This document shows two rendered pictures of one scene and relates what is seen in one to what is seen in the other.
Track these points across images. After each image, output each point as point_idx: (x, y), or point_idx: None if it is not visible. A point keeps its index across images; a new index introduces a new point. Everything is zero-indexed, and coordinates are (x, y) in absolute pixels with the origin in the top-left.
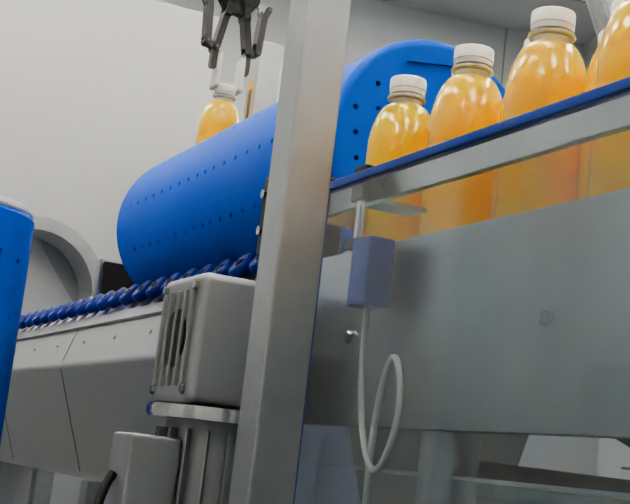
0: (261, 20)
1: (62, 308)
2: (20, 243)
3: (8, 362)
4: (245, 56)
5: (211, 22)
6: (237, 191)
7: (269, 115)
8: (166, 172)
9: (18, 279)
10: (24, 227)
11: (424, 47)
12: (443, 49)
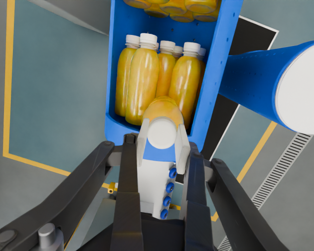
0: (73, 197)
1: (166, 214)
2: (288, 52)
3: (252, 60)
4: (139, 138)
5: (231, 188)
6: None
7: None
8: (225, 64)
9: (274, 56)
10: (292, 53)
11: None
12: None
